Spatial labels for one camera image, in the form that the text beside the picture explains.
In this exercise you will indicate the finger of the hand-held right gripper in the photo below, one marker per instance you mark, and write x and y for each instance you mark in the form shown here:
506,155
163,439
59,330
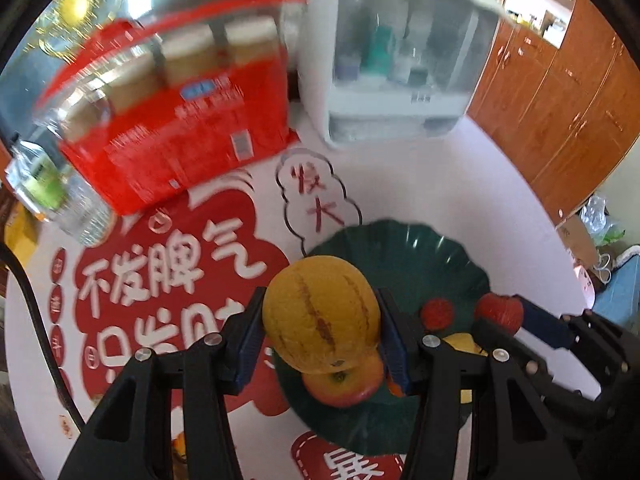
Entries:
545,327
510,352

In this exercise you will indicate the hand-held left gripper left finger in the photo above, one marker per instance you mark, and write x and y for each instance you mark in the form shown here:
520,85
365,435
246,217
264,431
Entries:
249,342

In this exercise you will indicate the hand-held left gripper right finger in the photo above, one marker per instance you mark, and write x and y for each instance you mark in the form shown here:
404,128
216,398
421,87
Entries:
393,347

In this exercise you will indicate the red strawberry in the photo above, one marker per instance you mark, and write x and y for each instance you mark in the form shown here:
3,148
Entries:
437,313
500,310

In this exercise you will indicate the yellow pear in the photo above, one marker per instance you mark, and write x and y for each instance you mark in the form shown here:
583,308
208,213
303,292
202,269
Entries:
462,345

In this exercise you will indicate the red yellow apple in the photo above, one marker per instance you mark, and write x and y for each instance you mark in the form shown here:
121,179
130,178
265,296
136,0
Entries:
345,387

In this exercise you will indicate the yellow striped melon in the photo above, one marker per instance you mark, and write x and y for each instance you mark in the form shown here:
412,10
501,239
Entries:
320,310

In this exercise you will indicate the dark green scalloped plate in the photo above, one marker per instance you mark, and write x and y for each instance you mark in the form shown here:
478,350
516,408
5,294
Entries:
425,260

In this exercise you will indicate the blue cloth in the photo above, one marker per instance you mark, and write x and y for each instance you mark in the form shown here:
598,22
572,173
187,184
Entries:
617,285

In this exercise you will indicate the brown cardboard box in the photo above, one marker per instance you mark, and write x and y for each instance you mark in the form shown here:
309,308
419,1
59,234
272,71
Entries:
577,240

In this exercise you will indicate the clear plastic bags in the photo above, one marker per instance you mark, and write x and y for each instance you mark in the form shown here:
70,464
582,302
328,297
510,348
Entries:
600,217

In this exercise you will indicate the red pack of jars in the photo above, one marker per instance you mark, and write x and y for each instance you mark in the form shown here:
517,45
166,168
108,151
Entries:
190,130

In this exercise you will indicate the clear bottle with green label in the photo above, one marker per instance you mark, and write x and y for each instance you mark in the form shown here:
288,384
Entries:
50,185

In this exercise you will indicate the yellow cardboard box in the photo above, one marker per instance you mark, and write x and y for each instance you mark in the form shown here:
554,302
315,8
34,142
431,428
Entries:
15,227

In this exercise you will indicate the white countertop cabinet appliance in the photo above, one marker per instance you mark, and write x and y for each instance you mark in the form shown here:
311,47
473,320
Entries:
400,50

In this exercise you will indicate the wooden wall cabinet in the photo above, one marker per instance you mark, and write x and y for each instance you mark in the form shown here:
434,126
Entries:
565,100

